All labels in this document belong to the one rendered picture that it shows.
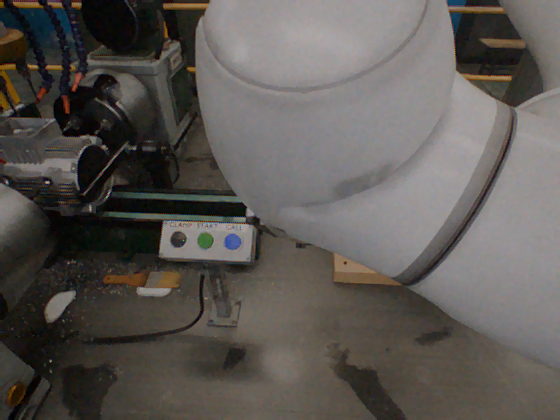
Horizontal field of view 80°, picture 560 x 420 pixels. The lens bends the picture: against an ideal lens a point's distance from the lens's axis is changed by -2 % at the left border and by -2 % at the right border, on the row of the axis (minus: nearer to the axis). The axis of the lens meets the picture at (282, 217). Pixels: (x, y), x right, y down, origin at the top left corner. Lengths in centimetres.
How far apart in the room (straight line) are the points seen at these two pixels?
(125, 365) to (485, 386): 74
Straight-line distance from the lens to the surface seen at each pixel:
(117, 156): 103
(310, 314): 83
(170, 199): 99
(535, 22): 32
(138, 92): 121
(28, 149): 97
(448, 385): 82
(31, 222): 79
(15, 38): 92
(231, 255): 61
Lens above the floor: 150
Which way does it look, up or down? 41 degrees down
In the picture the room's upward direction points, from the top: straight up
